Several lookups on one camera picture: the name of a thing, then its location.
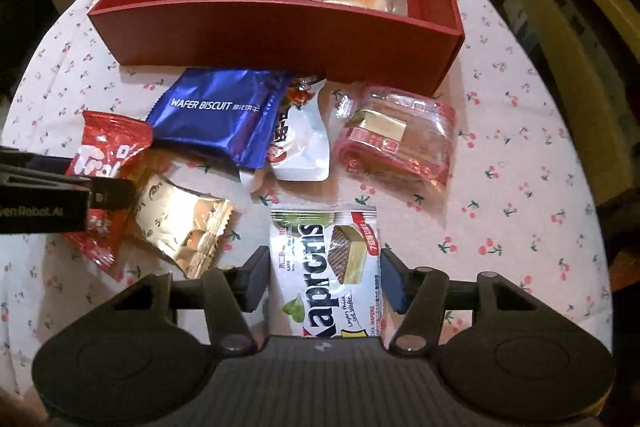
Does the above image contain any gold foil snack packet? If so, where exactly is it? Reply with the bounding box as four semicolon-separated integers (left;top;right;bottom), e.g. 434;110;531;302
131;172;237;280

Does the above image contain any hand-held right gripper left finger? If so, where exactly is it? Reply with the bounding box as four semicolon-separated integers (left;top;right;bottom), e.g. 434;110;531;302
107;246;271;354

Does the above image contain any white green wafer packet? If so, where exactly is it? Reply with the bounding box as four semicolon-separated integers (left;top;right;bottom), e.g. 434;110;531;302
269;204;389;339

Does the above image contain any red clear pastry packet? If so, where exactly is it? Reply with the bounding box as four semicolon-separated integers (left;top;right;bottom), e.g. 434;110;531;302
332;82;459;194

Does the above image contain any wooden television bench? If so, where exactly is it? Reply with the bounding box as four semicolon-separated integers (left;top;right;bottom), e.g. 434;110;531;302
477;0;640;210

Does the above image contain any red cardboard box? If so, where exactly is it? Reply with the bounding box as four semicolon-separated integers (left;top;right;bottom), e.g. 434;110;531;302
87;0;467;98

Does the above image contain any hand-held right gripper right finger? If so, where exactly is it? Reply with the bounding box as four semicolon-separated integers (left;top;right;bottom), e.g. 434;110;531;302
380;247;538;356

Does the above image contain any red snack packet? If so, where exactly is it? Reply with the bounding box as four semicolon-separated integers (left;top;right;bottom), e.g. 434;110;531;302
65;109;154;284

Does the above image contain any small white red pouch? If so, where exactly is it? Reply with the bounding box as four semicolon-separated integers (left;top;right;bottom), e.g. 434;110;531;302
239;76;332;191

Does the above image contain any blue wafer biscuit packet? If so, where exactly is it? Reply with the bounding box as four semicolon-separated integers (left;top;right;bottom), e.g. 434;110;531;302
146;67;297;171

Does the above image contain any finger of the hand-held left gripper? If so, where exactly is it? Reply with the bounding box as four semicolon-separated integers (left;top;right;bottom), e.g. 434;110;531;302
0;146;77;178
0;174;137;212

